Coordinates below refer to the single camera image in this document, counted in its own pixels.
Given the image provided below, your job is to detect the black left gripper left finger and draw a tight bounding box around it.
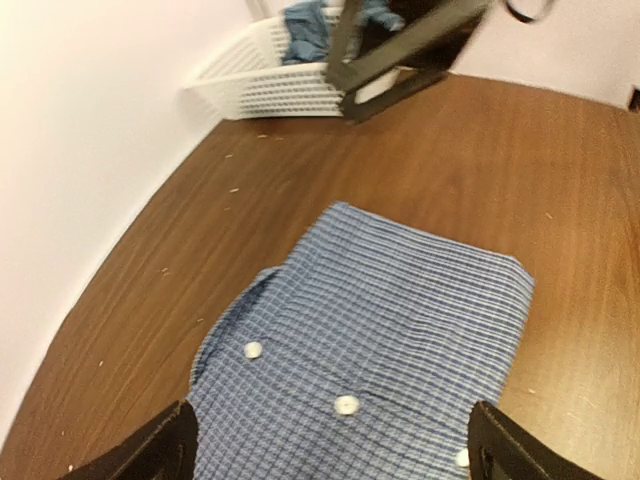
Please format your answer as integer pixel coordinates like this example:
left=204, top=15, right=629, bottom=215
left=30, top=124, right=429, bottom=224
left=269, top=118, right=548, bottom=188
left=62, top=400, right=198, bottom=480

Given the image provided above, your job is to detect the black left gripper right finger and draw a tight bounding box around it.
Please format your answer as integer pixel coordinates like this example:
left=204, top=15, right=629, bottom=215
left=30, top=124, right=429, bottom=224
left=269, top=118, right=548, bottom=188
left=467, top=401, right=590, bottom=479

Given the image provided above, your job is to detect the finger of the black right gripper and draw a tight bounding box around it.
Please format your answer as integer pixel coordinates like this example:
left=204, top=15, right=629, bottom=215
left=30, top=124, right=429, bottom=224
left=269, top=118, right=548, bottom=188
left=326, top=0, right=490, bottom=92
left=339, top=29, right=472, bottom=123

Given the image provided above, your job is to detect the blue grey cloth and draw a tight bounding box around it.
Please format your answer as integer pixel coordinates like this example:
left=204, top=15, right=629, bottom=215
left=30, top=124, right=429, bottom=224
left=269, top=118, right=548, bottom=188
left=281, top=1, right=405, bottom=66

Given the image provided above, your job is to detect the blue checked shirt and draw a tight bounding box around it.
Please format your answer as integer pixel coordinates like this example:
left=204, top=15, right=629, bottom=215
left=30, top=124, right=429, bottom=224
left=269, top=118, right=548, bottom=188
left=188, top=203, right=535, bottom=479

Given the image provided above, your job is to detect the white plastic laundry basket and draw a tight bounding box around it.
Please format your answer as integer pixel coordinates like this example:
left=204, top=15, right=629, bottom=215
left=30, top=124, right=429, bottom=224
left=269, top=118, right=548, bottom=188
left=182, top=7, right=401, bottom=121

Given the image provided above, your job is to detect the black right camera cable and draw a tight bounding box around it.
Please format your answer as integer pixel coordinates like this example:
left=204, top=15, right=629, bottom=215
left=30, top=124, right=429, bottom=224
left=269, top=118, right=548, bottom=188
left=502, top=0, right=556, bottom=24

